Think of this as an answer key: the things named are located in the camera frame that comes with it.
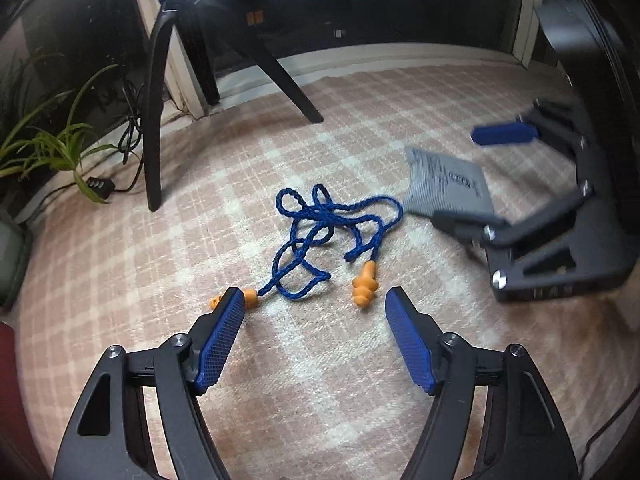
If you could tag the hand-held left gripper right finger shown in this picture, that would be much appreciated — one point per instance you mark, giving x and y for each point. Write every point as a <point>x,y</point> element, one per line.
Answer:
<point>410,340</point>

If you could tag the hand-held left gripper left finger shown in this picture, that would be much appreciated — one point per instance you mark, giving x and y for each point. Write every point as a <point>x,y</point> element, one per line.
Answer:
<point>220,342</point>

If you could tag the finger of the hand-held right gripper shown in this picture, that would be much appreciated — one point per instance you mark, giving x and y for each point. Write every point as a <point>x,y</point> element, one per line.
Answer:
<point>505,133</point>
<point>467,221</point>

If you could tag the grey printed packet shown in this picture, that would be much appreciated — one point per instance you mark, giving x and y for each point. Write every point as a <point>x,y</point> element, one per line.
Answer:
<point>445,180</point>

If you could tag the checked beige blanket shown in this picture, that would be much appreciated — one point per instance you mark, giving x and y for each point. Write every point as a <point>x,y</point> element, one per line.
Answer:
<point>320,385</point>

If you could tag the black power adapter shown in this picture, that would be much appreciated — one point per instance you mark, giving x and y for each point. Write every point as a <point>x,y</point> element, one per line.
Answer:
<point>97,185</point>

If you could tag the dark red object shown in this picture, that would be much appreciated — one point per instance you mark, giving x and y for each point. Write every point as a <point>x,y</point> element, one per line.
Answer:
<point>6,360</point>

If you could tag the dark plant pot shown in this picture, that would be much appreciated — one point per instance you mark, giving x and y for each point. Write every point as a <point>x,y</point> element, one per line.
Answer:
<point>10,260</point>

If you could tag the green spider plant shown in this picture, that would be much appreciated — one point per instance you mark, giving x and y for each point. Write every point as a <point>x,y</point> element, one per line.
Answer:
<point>50,147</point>

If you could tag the black tripod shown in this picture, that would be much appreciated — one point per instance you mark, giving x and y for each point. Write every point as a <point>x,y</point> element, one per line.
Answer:
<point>160,60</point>

